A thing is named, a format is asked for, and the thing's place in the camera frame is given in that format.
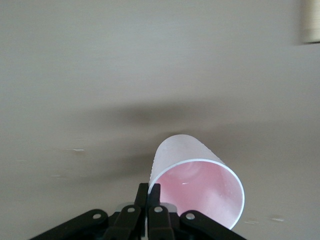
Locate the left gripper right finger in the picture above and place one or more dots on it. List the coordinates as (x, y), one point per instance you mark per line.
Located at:
(160, 222)

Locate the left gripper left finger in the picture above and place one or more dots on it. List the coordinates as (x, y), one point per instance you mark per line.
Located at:
(125, 222)

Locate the pink plastic cup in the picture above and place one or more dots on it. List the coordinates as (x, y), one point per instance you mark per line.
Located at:
(200, 195)

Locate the wooden cutting board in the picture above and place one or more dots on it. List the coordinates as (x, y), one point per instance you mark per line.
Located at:
(310, 22)

